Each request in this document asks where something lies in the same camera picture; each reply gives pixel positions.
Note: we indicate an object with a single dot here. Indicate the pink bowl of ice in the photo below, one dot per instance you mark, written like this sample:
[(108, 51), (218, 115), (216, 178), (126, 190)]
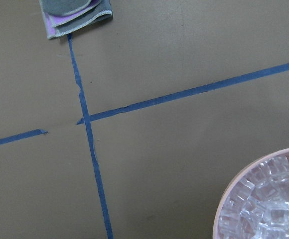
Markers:
[(255, 205)]

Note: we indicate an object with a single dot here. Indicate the folded grey cloth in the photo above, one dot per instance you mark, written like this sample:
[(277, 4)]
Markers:
[(62, 17)]

